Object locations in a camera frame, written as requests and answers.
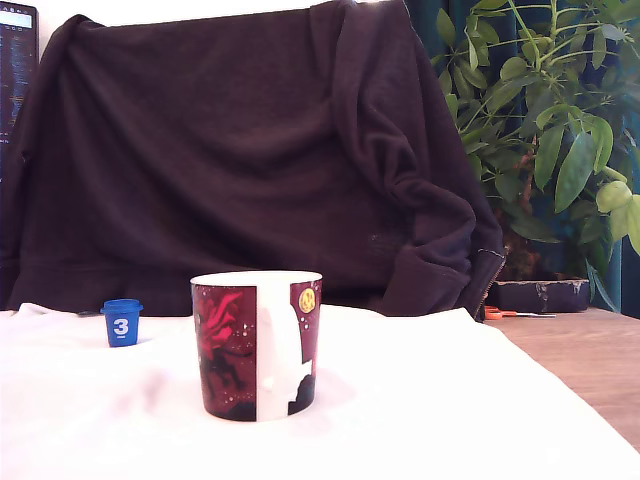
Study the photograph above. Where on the blue coffee capsule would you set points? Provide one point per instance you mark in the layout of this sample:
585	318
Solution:
120	327

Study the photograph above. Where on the red printed coffee mug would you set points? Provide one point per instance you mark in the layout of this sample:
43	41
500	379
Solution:
225	350

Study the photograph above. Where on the black sweater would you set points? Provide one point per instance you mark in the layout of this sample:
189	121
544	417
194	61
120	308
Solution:
200	150

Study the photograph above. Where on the white table cloth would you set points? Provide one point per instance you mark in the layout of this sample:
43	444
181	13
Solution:
400	400

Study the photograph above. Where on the dark worn pencil case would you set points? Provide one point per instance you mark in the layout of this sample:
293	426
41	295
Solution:
540	296

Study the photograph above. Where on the green leafy houseplant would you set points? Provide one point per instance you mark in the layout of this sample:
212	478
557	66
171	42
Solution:
555	125

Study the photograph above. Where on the dark computer monitor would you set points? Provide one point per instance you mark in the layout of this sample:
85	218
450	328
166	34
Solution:
17	75

